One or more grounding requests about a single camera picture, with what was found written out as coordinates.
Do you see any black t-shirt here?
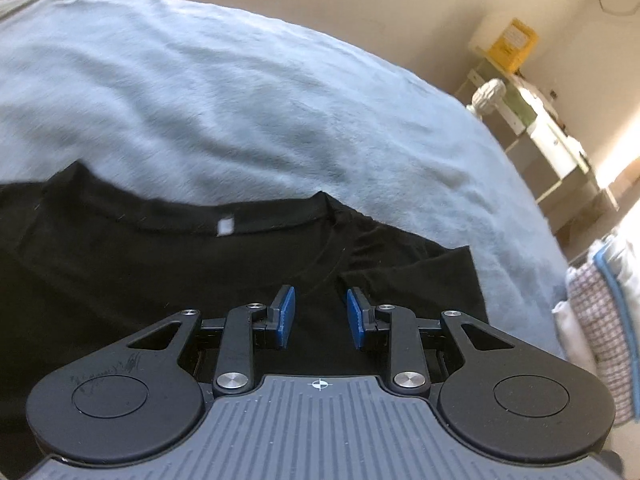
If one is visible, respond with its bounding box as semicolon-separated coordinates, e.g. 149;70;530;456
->
0;160;490;461

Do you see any white desk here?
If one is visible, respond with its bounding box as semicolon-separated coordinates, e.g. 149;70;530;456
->
452;55;621;253

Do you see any light blue folded garment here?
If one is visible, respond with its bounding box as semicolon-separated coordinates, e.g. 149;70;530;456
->
592;245;640;361

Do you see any stack of folded clothes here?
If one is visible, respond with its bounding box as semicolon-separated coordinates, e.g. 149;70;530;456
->
567;260;637;426

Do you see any white bedpost finial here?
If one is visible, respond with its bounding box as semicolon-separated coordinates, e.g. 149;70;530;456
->
467;79;506;120

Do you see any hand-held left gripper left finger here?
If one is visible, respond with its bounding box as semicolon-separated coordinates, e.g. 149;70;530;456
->
102;285;297;395

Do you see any grey-blue blanket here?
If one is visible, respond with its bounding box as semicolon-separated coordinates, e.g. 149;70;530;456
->
0;0;571;361

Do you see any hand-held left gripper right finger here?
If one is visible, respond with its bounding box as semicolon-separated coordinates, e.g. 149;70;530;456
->
346;287;536;394

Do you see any yellow box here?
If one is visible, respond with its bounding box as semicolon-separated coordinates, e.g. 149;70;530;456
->
487;19;540;72

